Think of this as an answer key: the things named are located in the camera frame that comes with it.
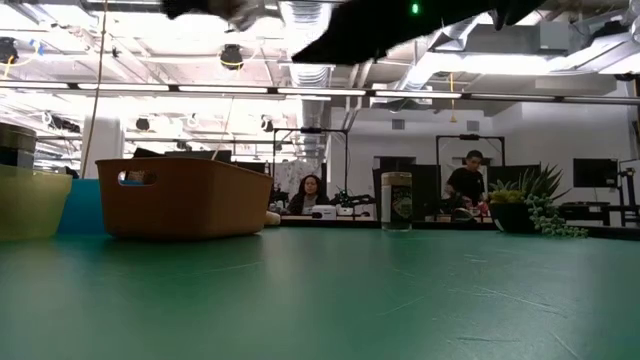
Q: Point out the beige-lidded furikake jar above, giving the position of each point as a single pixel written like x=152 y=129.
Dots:
x=396 y=205
x=17 y=145

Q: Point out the orange plastic bin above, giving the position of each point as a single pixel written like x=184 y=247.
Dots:
x=190 y=200

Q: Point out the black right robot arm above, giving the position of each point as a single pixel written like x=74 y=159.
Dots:
x=475 y=10

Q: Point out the distant black monitor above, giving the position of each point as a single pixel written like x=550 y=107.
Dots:
x=200 y=155

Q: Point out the overhead light bar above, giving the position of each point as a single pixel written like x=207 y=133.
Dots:
x=500 y=96

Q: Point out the black divider panel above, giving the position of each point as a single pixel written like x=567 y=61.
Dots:
x=425 y=190
x=500 y=172

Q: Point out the person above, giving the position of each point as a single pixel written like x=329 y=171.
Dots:
x=467 y=185
x=309 y=197

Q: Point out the white box device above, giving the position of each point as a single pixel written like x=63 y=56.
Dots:
x=324 y=212

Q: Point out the teal plastic bin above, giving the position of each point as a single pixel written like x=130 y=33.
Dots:
x=85 y=210

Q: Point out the potted succulent plant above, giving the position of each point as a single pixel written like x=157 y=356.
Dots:
x=515 y=220

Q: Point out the yellow-green plastic bin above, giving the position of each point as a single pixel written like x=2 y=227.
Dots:
x=30 y=210

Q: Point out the green table mat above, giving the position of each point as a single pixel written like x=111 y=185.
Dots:
x=250 y=300

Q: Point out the black stand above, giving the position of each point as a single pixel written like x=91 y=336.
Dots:
x=627 y=195

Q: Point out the black ceiling dome camera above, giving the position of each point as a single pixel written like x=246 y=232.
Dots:
x=231 y=56

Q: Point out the black frame rig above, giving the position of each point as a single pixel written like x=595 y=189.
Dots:
x=310 y=130
x=470 y=136

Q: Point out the dark wall screen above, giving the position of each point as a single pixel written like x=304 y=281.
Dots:
x=595 y=172

